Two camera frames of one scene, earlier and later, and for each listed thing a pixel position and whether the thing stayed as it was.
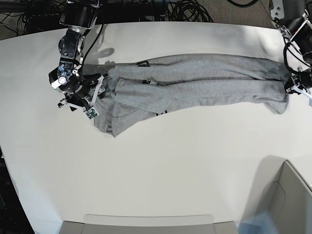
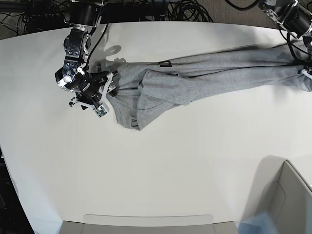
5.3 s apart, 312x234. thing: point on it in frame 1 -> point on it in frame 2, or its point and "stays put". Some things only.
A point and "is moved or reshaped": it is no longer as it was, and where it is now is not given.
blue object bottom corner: (262, 224) stays put
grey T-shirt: (133, 93) is moved or reshaped
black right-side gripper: (301, 82) -> (309, 69)
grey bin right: (278, 188) stays put
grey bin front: (163, 224) stays put
